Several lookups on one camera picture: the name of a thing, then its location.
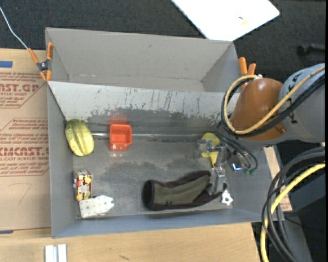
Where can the orange plastic cup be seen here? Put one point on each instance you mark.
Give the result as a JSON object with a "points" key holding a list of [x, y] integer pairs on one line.
{"points": [[120, 136]]}

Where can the yellow-green toy starfruit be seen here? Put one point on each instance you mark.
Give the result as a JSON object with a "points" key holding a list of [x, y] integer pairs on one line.
{"points": [[79, 138]]}

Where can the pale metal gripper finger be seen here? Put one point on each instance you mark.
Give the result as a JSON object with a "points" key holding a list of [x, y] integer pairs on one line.
{"points": [[209, 146], [219, 180]]}

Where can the green and brown mitten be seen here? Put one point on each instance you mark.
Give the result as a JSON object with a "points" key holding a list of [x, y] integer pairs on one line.
{"points": [[177, 192]]}

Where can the white star-shaped knob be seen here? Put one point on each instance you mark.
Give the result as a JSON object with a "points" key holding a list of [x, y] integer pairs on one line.
{"points": [[227, 198]]}

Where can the brown cardboard board red print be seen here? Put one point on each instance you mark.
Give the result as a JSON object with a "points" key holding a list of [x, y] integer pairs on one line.
{"points": [[22, 190]]}

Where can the grey metal bin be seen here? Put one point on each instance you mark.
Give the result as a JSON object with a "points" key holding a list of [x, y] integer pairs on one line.
{"points": [[153, 162]]}

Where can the small colourful printed box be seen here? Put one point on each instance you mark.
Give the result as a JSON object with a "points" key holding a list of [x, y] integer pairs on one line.
{"points": [[82, 185]]}

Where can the yellow toy fruit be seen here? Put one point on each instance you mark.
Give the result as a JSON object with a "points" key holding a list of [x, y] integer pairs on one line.
{"points": [[211, 138]]}

